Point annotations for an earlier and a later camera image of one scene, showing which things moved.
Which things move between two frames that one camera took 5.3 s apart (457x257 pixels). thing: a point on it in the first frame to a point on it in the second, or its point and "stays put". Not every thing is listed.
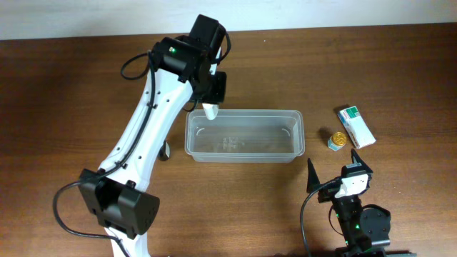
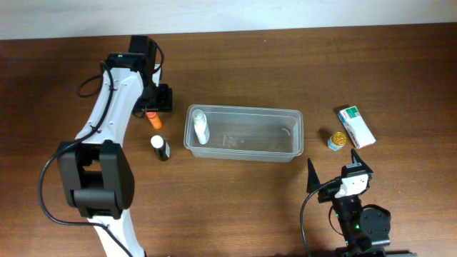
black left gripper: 219,96 to 166,103
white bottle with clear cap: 211,111 to 201,126
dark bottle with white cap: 164,153 stays put
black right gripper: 313,178 stays put
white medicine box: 356,127 stays put
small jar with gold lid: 337,140 stays put
